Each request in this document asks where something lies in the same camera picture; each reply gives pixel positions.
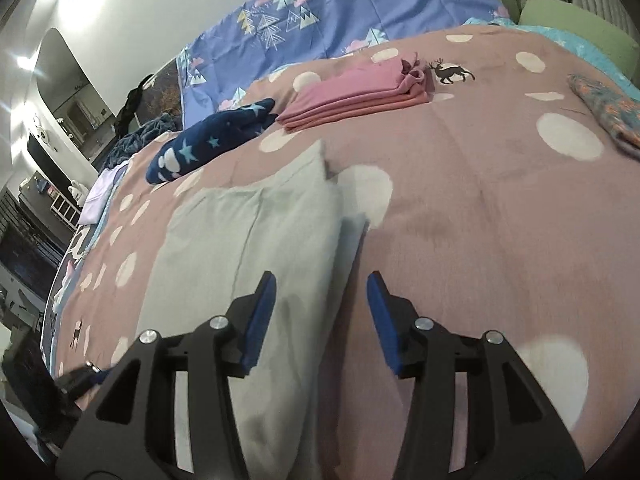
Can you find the arched wall mirror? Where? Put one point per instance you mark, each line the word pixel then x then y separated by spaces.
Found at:
pixel 70 90

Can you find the pink garment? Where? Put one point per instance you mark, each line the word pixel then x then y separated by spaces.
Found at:
pixel 350 92

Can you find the pink dotted blanket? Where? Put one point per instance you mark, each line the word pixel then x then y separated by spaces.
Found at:
pixel 475 200

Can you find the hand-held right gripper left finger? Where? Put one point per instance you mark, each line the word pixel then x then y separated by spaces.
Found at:
pixel 260 315

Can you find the green pillow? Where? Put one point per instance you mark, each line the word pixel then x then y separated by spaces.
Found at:
pixel 575 20

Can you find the lavender cloth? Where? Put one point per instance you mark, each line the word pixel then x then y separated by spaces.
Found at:
pixel 100 195

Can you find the dark brown panel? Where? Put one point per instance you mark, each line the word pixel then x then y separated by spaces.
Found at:
pixel 165 90

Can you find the grey garment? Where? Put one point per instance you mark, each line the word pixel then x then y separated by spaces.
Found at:
pixel 280 230

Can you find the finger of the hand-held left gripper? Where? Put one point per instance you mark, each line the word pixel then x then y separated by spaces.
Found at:
pixel 75 382

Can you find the purple tree print duvet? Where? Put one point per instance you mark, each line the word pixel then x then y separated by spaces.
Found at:
pixel 325 15

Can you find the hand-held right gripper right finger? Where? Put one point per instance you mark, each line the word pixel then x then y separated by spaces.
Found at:
pixel 382 320

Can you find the navy star print garment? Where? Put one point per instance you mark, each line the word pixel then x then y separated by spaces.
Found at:
pixel 210 140

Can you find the dark teal knitted blanket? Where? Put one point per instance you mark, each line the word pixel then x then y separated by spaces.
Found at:
pixel 145 135

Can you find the floral print cloth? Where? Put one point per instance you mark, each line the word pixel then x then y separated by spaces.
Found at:
pixel 610 105

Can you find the black hanging garment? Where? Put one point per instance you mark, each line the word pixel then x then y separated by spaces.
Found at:
pixel 131 107

